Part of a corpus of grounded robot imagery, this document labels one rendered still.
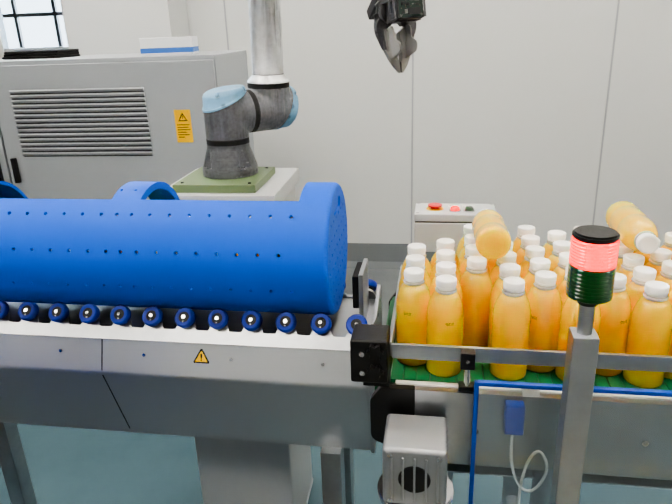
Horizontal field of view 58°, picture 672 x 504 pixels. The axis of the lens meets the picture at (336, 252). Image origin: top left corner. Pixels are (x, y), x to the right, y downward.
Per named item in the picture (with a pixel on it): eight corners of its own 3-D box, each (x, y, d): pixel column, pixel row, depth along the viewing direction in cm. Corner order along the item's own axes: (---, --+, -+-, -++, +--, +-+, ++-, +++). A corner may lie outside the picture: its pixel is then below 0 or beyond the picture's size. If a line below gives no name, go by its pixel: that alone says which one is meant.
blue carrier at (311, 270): (27, 271, 165) (2, 168, 154) (349, 281, 150) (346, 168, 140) (-51, 321, 138) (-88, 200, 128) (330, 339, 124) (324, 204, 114)
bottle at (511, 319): (486, 380, 117) (491, 291, 111) (491, 362, 123) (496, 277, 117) (525, 386, 115) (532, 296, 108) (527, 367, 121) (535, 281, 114)
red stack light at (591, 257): (564, 255, 91) (567, 230, 90) (610, 256, 90) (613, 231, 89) (573, 271, 85) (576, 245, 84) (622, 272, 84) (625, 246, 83)
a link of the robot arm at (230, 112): (197, 137, 168) (192, 86, 163) (241, 131, 175) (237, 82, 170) (217, 143, 159) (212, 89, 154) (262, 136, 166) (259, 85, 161)
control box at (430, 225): (415, 238, 164) (415, 201, 161) (491, 240, 161) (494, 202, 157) (413, 251, 155) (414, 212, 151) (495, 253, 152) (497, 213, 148)
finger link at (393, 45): (397, 72, 122) (392, 23, 120) (384, 74, 127) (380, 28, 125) (411, 70, 123) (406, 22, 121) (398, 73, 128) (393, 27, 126)
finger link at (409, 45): (411, 70, 123) (406, 22, 121) (398, 73, 128) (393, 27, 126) (424, 69, 124) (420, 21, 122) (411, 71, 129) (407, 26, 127)
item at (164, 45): (148, 54, 291) (146, 37, 289) (198, 52, 291) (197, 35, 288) (141, 55, 280) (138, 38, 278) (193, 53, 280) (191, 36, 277)
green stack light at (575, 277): (561, 286, 93) (564, 255, 91) (606, 287, 92) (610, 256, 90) (569, 304, 87) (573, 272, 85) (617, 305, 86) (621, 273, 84)
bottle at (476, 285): (492, 354, 126) (497, 271, 120) (457, 354, 127) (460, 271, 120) (487, 338, 133) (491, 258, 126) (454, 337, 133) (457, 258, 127)
